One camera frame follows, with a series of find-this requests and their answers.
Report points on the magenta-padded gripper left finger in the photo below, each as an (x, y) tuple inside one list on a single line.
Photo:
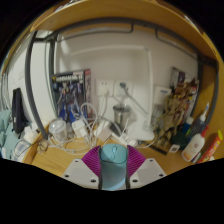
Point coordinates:
[(78, 173)]

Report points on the black bag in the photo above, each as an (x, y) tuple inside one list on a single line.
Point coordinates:
[(18, 111)]

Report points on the grey metal frame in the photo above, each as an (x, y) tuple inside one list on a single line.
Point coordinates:
[(29, 83)]

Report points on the clear plastic jar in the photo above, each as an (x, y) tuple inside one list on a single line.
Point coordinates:
[(58, 130)]

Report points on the large white power adapter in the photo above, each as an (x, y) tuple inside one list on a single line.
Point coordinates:
[(104, 131)]

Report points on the small white power adapter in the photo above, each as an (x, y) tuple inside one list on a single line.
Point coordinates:
[(79, 128)]

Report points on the white red-pump lotion bottle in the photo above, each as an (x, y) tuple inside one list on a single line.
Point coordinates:
[(194, 145)]

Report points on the white wall-mounted box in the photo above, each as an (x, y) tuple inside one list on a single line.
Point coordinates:
[(162, 95)]

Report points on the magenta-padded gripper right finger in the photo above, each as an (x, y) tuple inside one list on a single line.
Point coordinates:
[(148, 171)]

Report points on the light blue computer mouse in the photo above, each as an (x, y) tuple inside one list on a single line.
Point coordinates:
[(113, 166)]

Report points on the teal bedding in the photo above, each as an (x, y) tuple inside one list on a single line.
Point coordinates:
[(6, 133)]

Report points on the dark bottle with white nozzle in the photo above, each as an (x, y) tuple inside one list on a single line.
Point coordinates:
[(198, 123)]

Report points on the colourful wall poster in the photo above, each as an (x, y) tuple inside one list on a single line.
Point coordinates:
[(178, 76)]

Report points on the blue robot model kit box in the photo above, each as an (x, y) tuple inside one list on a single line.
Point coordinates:
[(70, 96)]

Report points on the small white cube clock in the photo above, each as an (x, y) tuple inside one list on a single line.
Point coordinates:
[(174, 148)]

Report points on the dark green round case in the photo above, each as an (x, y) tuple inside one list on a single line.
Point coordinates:
[(180, 139)]

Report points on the white wall socket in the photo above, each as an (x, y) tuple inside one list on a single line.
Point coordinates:
[(104, 87), (128, 91)]

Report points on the white power strip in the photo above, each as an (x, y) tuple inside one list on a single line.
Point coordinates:
[(125, 139)]

